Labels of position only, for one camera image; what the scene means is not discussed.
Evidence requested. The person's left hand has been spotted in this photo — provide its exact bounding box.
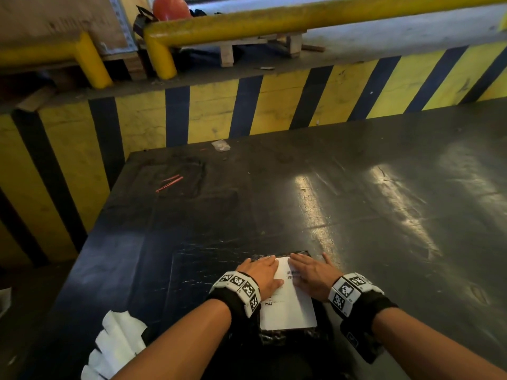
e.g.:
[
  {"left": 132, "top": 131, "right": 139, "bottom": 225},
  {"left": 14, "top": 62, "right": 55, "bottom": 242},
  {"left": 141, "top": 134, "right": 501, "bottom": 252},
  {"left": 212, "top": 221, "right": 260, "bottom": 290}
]
[{"left": 236, "top": 255, "right": 285, "bottom": 301}]

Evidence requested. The person's right hand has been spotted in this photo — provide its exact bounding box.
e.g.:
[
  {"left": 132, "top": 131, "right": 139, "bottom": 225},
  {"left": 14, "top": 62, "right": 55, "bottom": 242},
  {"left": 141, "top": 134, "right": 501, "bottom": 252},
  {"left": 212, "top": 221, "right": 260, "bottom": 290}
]
[{"left": 289, "top": 253, "right": 344, "bottom": 302}]

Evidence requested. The white printed label paper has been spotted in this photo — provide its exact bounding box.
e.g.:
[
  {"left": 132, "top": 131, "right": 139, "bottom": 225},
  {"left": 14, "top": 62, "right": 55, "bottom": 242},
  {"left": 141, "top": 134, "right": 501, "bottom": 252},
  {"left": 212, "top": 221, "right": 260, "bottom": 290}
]
[{"left": 259, "top": 256, "right": 318, "bottom": 332}]

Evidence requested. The black package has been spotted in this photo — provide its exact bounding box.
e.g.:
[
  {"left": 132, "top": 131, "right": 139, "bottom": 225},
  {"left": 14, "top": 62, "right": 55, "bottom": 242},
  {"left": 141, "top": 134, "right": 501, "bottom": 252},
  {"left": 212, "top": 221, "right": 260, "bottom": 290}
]
[{"left": 245, "top": 251, "right": 330, "bottom": 346}]

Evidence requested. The person's left forearm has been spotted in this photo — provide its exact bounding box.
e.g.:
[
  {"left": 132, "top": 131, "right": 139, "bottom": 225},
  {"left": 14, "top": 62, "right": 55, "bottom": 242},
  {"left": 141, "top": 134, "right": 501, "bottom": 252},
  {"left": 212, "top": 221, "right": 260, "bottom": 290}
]
[{"left": 112, "top": 298, "right": 232, "bottom": 380}]

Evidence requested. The person's right forearm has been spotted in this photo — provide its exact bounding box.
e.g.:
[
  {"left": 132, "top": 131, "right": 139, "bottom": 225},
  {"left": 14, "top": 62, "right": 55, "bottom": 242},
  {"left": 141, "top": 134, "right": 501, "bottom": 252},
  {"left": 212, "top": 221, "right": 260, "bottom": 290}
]
[{"left": 372, "top": 306, "right": 507, "bottom": 380}]

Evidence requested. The black marker wristband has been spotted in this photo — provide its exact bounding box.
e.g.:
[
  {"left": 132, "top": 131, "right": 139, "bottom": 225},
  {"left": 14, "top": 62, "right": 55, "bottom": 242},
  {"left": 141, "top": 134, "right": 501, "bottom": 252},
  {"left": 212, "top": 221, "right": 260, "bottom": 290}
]
[
  {"left": 327, "top": 272, "right": 399, "bottom": 325},
  {"left": 208, "top": 271, "right": 262, "bottom": 319}
]

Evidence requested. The yellow black striped barrier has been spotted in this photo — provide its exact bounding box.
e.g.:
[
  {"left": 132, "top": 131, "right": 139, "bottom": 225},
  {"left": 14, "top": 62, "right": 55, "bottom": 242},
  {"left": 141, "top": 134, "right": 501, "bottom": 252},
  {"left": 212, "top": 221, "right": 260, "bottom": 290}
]
[{"left": 0, "top": 41, "right": 507, "bottom": 268}]

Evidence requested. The wooden pallet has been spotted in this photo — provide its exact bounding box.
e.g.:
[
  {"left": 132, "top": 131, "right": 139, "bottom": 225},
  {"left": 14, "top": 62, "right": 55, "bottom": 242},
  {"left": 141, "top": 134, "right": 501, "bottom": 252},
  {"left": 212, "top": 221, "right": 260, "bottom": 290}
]
[
  {"left": 182, "top": 31, "right": 325, "bottom": 68},
  {"left": 101, "top": 51, "right": 147, "bottom": 82}
]

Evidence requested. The white paper sheet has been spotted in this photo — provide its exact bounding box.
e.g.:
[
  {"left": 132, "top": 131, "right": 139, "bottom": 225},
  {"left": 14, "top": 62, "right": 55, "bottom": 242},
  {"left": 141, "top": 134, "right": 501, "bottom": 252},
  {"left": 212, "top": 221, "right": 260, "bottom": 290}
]
[{"left": 0, "top": 288, "right": 13, "bottom": 319}]

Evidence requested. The orange hard hat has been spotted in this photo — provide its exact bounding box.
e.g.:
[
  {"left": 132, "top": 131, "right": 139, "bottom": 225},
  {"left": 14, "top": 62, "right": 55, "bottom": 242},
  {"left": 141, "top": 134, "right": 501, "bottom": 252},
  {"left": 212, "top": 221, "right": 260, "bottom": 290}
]
[{"left": 152, "top": 0, "right": 192, "bottom": 21}]

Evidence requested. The small wooden block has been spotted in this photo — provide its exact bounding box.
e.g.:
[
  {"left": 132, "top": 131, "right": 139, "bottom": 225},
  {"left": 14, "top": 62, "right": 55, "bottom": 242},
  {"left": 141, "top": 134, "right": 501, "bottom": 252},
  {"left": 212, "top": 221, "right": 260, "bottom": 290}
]
[{"left": 15, "top": 85, "right": 56, "bottom": 112}]

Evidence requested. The large brown plywood crate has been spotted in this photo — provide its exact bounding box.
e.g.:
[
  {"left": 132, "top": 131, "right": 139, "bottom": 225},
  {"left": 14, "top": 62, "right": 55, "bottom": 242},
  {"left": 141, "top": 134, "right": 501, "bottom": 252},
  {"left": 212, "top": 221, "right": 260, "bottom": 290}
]
[{"left": 0, "top": 0, "right": 137, "bottom": 56}]

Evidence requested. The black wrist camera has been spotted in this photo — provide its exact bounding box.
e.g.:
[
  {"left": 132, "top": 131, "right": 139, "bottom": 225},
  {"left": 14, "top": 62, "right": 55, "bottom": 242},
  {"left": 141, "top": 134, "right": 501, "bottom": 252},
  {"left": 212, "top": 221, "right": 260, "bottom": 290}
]
[{"left": 340, "top": 320, "right": 385, "bottom": 365}]

